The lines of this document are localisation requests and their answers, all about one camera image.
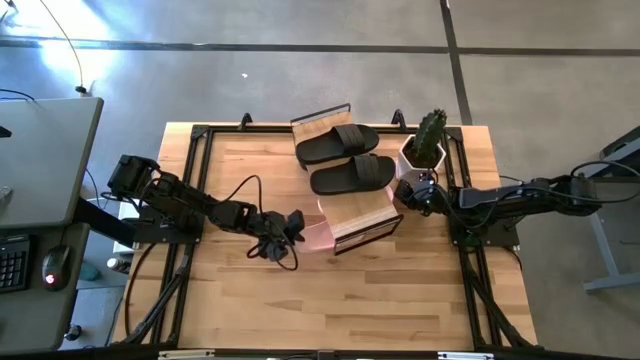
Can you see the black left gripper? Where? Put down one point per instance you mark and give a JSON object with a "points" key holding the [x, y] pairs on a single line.
{"points": [[267, 230]]}

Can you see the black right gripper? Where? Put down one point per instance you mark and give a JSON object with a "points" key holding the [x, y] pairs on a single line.
{"points": [[426, 196]]}

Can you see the black rubber slide sandal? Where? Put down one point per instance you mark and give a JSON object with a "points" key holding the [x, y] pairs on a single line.
{"points": [[350, 176], [335, 145]]}

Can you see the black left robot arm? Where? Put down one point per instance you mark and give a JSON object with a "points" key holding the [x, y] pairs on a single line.
{"points": [[170, 192]]}

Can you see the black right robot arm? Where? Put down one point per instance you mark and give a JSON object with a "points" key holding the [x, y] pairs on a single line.
{"points": [[500, 197]]}

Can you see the white hexagonal planter pot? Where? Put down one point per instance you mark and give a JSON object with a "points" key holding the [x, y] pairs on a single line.
{"points": [[406, 170]]}

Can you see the green cactus plant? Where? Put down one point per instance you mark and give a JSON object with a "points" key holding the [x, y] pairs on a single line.
{"points": [[429, 135]]}

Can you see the silver aluminium extrusion bar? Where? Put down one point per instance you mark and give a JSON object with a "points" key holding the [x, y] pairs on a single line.
{"points": [[187, 354], [465, 356]]}

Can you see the small white bottle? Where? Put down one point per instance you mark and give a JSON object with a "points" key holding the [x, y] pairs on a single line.
{"points": [[117, 264]]}

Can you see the small teal object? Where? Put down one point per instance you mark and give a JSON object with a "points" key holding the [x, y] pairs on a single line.
{"points": [[91, 272]]}

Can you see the black computer mouse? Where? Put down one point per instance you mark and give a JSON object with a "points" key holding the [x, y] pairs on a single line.
{"points": [[56, 267]]}

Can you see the black round knob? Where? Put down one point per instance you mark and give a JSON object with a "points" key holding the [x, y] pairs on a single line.
{"points": [[73, 332]]}

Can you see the light grey desk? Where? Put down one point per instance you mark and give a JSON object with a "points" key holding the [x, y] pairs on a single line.
{"points": [[50, 160]]}

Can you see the dark grey desk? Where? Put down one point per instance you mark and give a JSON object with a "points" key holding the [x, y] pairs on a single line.
{"points": [[30, 320]]}

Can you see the black keyboard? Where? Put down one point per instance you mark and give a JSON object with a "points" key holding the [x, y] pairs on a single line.
{"points": [[12, 262]]}

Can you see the wooden shelf black metal frame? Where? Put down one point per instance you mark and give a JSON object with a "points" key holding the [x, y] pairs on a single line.
{"points": [[360, 212]]}

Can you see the black aluminium rig frame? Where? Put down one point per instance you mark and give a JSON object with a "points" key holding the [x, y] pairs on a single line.
{"points": [[240, 129]]}

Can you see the grey metal desk frame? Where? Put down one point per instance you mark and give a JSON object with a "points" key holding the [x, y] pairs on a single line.
{"points": [[612, 282]]}

